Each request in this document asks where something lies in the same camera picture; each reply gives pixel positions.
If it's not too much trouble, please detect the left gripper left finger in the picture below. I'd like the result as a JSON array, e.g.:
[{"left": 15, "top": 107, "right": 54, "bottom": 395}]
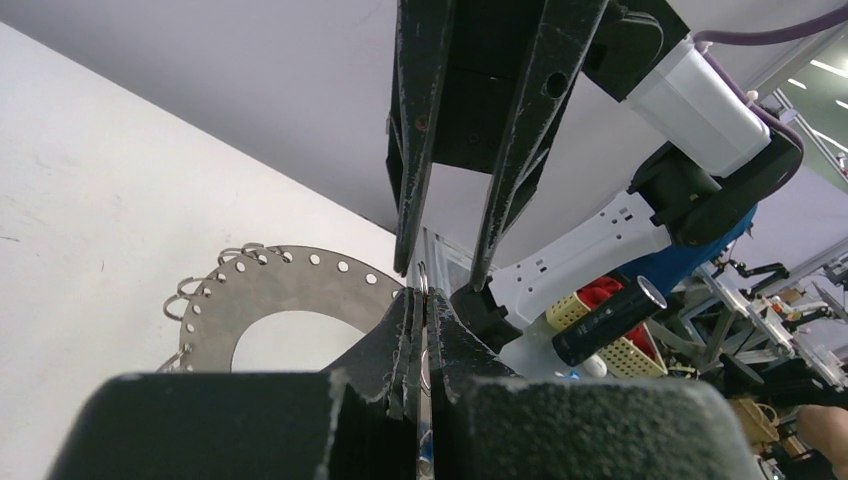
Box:
[{"left": 48, "top": 288, "right": 423, "bottom": 479}]

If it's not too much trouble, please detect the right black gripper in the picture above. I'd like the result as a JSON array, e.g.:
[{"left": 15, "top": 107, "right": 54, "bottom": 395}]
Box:
[{"left": 386, "top": 0, "right": 689, "bottom": 292}]

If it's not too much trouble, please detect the black cylinder in background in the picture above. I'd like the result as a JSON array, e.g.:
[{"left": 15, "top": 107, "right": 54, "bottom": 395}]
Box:
[{"left": 552, "top": 275, "right": 668, "bottom": 366}]

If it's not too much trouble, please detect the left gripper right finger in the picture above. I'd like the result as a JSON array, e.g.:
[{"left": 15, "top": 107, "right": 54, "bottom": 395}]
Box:
[{"left": 426, "top": 289, "right": 759, "bottom": 479}]

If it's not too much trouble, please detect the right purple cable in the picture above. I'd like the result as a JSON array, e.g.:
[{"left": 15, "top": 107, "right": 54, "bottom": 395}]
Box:
[{"left": 692, "top": 6, "right": 848, "bottom": 193}]

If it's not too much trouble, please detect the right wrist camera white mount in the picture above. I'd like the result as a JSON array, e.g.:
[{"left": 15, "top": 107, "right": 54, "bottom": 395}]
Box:
[{"left": 626, "top": 38, "right": 770, "bottom": 178}]

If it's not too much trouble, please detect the large metal keyring disc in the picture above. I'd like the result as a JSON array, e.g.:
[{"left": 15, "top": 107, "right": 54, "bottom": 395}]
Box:
[{"left": 158, "top": 243, "right": 403, "bottom": 373}]

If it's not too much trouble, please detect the perforated yellow basket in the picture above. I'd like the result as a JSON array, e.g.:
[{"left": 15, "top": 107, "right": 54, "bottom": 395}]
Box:
[{"left": 545, "top": 276, "right": 667, "bottom": 378}]

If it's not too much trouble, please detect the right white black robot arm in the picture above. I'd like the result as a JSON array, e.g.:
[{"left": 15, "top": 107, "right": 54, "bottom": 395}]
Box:
[{"left": 386, "top": 1, "right": 847, "bottom": 350}]

